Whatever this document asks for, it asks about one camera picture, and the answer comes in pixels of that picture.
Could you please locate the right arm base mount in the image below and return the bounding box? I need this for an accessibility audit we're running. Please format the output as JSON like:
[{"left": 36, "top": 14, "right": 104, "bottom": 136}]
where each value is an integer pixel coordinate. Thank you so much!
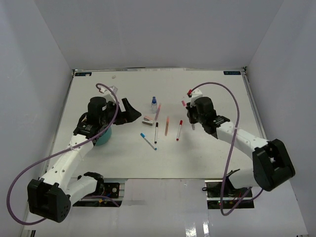
[{"left": 202, "top": 181, "right": 255, "bottom": 210}]

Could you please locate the blue cap spray bottle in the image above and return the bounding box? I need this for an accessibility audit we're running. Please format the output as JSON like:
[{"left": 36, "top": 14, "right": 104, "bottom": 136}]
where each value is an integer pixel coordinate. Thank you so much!
[{"left": 151, "top": 96, "right": 158, "bottom": 114}]

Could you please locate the blue cap marker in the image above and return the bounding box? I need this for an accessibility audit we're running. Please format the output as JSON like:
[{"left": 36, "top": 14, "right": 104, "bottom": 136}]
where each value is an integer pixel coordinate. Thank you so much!
[{"left": 140, "top": 133, "right": 157, "bottom": 151}]

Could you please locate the red cap marker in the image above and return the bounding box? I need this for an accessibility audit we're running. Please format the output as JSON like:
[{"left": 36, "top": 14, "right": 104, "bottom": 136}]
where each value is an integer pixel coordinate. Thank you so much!
[{"left": 176, "top": 120, "right": 183, "bottom": 141}]

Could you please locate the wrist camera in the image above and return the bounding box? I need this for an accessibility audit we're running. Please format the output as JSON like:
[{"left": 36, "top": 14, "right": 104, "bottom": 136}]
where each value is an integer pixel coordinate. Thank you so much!
[
  {"left": 187, "top": 88, "right": 203, "bottom": 103},
  {"left": 99, "top": 86, "right": 118, "bottom": 102}
]

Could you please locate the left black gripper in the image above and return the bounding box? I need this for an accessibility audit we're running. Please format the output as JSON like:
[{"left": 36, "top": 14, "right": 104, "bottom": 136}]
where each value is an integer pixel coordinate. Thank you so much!
[{"left": 100, "top": 98, "right": 141, "bottom": 127}]

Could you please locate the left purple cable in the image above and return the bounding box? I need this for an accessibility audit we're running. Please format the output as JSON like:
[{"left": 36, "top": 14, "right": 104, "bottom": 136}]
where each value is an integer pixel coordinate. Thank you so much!
[{"left": 6, "top": 82, "right": 121, "bottom": 225}]

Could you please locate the teal round desk organizer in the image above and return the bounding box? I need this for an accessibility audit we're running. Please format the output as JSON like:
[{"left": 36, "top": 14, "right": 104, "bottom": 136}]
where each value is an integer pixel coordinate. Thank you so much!
[{"left": 95, "top": 127, "right": 112, "bottom": 146}]

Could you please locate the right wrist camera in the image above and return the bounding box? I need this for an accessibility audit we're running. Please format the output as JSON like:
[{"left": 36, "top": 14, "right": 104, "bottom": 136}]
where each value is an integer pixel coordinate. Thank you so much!
[{"left": 187, "top": 88, "right": 203, "bottom": 103}]

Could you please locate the pink translucent pen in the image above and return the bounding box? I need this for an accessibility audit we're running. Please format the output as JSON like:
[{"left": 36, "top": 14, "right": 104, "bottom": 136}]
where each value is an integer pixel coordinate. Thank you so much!
[{"left": 155, "top": 103, "right": 161, "bottom": 121}]

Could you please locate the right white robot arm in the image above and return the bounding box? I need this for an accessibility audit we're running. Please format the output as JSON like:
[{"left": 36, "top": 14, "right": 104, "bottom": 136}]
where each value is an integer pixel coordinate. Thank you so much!
[{"left": 186, "top": 96, "right": 296, "bottom": 197}]

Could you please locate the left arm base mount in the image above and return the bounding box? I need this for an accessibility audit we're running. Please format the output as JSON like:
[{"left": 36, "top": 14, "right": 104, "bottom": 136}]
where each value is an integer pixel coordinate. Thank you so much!
[{"left": 73, "top": 183, "right": 123, "bottom": 207}]

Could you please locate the left blue corner label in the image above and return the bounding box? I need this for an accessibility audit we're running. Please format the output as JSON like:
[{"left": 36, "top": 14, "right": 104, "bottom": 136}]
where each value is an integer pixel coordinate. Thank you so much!
[{"left": 75, "top": 72, "right": 92, "bottom": 77}]

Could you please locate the right blue corner label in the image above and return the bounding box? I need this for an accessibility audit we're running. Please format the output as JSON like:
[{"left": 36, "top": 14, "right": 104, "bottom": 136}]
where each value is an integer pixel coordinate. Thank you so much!
[{"left": 223, "top": 71, "right": 241, "bottom": 76}]

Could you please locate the black cap marker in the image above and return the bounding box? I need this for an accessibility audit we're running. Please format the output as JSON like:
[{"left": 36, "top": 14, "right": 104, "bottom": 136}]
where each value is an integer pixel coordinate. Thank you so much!
[{"left": 154, "top": 122, "right": 158, "bottom": 144}]

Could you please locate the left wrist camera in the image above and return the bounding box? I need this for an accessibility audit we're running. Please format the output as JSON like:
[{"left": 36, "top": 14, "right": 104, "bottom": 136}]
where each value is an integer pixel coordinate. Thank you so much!
[{"left": 99, "top": 86, "right": 118, "bottom": 102}]

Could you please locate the blue corner label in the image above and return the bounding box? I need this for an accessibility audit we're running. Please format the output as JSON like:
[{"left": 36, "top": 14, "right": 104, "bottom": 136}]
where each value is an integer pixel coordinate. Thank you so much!
[
  {"left": 75, "top": 72, "right": 92, "bottom": 77},
  {"left": 223, "top": 71, "right": 241, "bottom": 76}
]

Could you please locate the purple cable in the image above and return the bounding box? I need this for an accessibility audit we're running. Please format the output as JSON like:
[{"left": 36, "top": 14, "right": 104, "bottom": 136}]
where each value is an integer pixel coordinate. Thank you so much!
[
  {"left": 6, "top": 82, "right": 121, "bottom": 225},
  {"left": 187, "top": 81, "right": 265, "bottom": 216}
]

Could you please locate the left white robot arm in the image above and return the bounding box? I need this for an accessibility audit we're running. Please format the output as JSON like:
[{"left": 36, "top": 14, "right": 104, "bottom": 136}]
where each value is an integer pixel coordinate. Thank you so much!
[{"left": 27, "top": 97, "right": 141, "bottom": 223}]

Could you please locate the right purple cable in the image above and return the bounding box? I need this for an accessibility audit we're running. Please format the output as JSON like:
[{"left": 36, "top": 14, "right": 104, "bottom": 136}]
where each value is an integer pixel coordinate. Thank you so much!
[{"left": 187, "top": 81, "right": 265, "bottom": 216}]

